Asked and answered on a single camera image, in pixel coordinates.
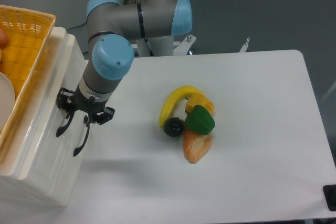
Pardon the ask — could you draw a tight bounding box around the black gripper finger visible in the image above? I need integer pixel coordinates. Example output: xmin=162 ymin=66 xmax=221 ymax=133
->
xmin=86 ymin=106 xmax=115 ymax=126
xmin=56 ymin=87 xmax=76 ymax=119

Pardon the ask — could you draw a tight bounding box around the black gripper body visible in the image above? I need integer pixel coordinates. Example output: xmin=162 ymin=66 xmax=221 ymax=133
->
xmin=70 ymin=90 xmax=107 ymax=114

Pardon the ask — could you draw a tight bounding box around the black top drawer handle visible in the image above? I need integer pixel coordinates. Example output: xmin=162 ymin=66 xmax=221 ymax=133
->
xmin=56 ymin=112 xmax=75 ymax=137

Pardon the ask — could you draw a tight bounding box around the black drawer handle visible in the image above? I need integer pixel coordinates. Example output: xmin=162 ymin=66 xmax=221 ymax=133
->
xmin=73 ymin=115 xmax=91 ymax=157
xmin=56 ymin=112 xmax=75 ymax=137

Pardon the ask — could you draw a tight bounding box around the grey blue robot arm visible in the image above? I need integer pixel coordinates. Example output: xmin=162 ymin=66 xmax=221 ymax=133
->
xmin=57 ymin=0 xmax=193 ymax=125

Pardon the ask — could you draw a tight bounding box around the white drawer cabinet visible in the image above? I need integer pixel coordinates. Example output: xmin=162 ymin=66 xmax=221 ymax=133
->
xmin=1 ymin=27 xmax=86 ymax=206

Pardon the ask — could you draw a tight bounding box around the white plate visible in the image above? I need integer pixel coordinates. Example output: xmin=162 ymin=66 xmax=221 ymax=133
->
xmin=0 ymin=72 xmax=15 ymax=130

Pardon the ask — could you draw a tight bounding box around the yellow toy banana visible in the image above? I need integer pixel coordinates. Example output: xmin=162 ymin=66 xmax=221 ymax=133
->
xmin=158 ymin=86 xmax=205 ymax=127

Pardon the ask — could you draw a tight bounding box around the black toy plum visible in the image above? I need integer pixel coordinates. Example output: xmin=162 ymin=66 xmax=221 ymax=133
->
xmin=163 ymin=117 xmax=184 ymax=137

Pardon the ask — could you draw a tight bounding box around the yellow woven basket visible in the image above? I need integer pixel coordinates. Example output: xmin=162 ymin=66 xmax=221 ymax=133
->
xmin=1 ymin=5 xmax=56 ymax=157

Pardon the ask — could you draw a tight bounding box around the red toy apple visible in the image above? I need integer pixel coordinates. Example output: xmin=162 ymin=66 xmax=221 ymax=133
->
xmin=0 ymin=29 xmax=9 ymax=48

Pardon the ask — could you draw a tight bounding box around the orange toy pepper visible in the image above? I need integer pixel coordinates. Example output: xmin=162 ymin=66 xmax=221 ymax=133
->
xmin=185 ymin=93 xmax=215 ymax=115

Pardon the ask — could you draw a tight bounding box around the green toy pepper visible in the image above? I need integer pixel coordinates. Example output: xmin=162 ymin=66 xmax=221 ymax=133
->
xmin=185 ymin=105 xmax=216 ymax=135

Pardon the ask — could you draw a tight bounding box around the orange toy strawberry slice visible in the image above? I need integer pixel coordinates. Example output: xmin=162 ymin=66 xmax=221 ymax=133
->
xmin=182 ymin=128 xmax=213 ymax=164

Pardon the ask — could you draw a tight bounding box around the black corner device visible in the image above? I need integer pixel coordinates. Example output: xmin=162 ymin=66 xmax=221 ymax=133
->
xmin=322 ymin=185 xmax=336 ymax=211

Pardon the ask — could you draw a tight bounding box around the black lower drawer handle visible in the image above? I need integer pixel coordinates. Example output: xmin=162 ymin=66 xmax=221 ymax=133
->
xmin=73 ymin=115 xmax=91 ymax=157

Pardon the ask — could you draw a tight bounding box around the black cable on floor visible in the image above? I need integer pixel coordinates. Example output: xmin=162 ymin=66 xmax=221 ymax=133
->
xmin=65 ymin=20 xmax=89 ymax=54

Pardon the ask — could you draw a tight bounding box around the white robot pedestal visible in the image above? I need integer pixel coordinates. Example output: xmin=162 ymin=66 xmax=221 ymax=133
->
xmin=131 ymin=36 xmax=174 ymax=57

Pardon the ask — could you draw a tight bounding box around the white table frame bracket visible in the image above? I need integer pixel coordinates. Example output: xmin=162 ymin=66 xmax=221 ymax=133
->
xmin=239 ymin=37 xmax=250 ymax=52

